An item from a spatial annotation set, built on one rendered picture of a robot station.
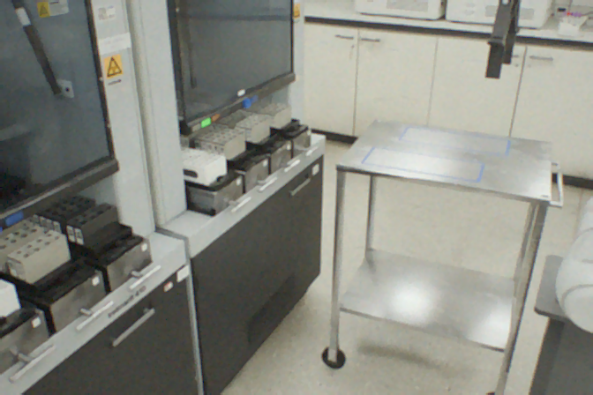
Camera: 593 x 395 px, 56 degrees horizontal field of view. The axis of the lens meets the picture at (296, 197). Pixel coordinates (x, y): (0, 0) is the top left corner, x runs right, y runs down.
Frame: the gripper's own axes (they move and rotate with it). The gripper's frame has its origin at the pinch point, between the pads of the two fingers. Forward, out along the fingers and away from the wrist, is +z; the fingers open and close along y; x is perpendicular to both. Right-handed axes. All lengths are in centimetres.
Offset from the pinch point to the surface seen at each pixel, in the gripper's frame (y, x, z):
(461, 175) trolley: 23.8, 8.5, 38.1
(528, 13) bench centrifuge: 221, 20, 22
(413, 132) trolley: 51, 31, 38
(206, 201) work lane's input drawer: -17, 69, 43
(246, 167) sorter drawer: 0, 66, 39
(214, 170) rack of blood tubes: -11, 70, 36
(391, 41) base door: 219, 97, 45
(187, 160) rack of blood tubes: -12, 78, 34
